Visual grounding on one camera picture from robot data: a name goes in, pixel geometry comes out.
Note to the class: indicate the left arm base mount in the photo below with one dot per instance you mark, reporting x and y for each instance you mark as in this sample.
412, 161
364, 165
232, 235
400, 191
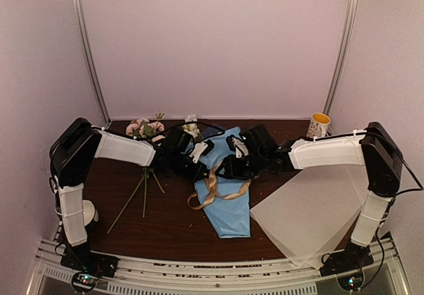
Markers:
89, 267

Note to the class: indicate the beige ribbon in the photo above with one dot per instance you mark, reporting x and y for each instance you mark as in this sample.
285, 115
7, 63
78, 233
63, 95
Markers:
212, 187

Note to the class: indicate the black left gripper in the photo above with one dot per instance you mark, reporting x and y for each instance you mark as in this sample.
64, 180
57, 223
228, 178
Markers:
195, 176

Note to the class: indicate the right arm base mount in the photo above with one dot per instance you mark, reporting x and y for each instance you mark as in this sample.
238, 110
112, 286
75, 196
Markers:
347, 265

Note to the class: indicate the white floral mug yellow inside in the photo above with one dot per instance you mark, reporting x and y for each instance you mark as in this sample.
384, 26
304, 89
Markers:
318, 125

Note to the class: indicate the aluminium front rail frame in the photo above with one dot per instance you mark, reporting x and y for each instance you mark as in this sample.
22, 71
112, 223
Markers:
145, 276

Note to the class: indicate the pink rose bunch with leaves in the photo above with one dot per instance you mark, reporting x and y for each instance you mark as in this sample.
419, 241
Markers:
143, 129

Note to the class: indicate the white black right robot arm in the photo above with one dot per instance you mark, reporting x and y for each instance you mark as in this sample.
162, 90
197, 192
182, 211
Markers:
371, 148

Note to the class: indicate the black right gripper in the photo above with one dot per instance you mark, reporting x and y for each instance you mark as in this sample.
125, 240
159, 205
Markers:
232, 170

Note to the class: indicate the white fake flower long stem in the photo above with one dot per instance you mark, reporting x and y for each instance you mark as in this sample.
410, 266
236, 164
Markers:
192, 128

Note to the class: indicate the white translucent paper sheet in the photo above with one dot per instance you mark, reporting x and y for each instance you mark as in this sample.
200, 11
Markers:
310, 214

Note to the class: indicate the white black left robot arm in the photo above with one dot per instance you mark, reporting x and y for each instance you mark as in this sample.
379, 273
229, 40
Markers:
72, 154

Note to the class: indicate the aluminium corner post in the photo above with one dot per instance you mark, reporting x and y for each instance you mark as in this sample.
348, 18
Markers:
90, 62
348, 28

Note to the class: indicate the aluminium corner post right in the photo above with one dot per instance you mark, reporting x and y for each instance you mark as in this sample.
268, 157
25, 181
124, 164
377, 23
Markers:
348, 28

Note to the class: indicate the blue wrapping paper sheet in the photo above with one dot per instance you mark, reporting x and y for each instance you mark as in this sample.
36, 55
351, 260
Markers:
229, 218

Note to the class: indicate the aluminium corner post left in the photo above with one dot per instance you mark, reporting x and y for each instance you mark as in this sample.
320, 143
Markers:
90, 62

